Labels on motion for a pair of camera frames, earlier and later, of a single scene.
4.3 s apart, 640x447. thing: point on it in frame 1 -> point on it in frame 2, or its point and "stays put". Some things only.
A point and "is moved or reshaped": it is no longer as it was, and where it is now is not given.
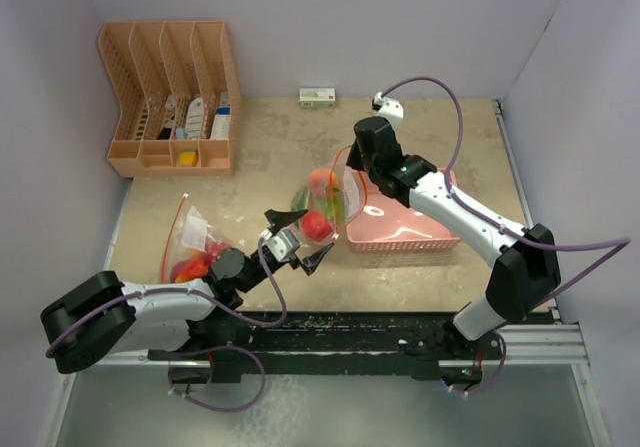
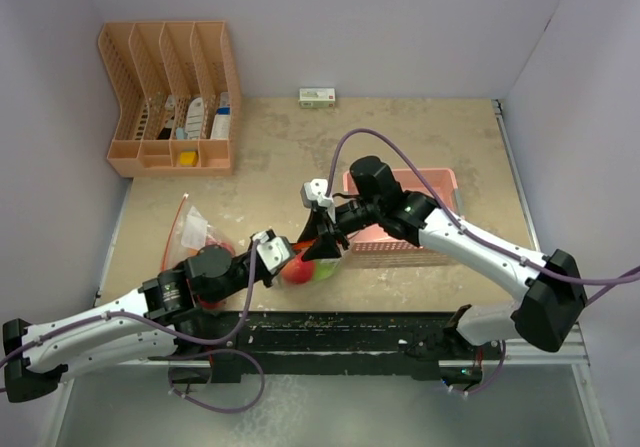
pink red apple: (213, 248) stays put
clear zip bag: (333, 198) is moved or reshaped
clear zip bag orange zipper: (190, 245) stays put
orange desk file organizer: (178, 92) stays put
